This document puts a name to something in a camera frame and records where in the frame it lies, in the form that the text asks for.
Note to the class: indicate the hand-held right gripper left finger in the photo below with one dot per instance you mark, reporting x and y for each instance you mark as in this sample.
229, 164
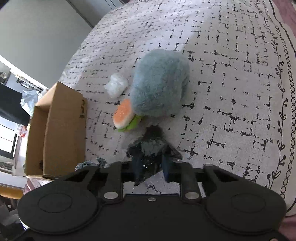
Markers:
138, 168

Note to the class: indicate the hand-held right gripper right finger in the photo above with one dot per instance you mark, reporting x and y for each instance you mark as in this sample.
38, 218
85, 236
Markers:
165, 169

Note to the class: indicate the clear plastic packet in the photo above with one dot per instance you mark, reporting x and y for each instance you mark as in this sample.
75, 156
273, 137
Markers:
149, 143

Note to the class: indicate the blue patterned packet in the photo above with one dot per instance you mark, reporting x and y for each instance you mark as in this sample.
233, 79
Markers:
92, 164

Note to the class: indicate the burger plush toy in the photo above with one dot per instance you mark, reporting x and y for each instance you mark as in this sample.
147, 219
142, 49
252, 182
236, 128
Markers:
123, 113

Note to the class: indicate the cardboard box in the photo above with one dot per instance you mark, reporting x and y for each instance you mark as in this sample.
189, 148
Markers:
62, 129

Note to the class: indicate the white plastic wrap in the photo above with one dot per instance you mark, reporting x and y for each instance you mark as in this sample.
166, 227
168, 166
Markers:
116, 85

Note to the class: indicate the blue-grey plush toy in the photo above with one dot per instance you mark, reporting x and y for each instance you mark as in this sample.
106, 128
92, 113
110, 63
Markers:
159, 81

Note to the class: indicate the white black-patterned blanket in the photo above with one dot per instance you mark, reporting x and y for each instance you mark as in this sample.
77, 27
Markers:
208, 69

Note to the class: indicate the white plastic bag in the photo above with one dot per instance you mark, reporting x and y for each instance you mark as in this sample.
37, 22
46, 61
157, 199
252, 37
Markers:
29, 100

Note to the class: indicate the black furniture panel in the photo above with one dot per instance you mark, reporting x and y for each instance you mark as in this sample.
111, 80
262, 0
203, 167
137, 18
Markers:
11, 104

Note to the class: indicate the grey wardrobe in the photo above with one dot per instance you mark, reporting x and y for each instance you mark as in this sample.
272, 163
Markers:
97, 11

